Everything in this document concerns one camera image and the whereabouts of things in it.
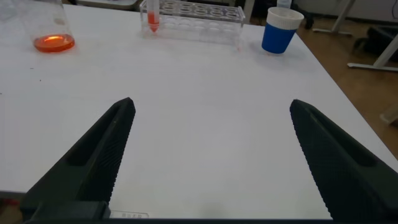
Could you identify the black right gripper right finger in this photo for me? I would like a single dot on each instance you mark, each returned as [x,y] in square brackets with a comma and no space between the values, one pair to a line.
[342,174]

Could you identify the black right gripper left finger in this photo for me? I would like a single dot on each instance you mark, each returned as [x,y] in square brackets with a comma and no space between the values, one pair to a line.
[87,168]

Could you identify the clear glass beaker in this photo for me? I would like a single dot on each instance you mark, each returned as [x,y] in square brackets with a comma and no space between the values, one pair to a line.
[53,43]

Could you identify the test tube with red liquid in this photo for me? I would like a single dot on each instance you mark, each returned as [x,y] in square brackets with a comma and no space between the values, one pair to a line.
[153,19]

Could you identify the clear acrylic test tube rack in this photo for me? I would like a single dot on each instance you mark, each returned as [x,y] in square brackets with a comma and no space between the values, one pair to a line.
[199,25]

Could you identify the white printed table label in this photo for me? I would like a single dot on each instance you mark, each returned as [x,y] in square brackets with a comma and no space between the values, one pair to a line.
[129,214]

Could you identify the long white lab desk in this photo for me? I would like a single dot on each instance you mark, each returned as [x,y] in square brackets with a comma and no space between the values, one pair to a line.
[385,56]

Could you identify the blue white paper cup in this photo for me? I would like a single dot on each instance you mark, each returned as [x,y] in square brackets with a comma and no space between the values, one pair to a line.
[277,39]

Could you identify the white standing desk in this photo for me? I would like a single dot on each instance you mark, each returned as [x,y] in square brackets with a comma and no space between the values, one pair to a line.
[109,4]
[248,10]

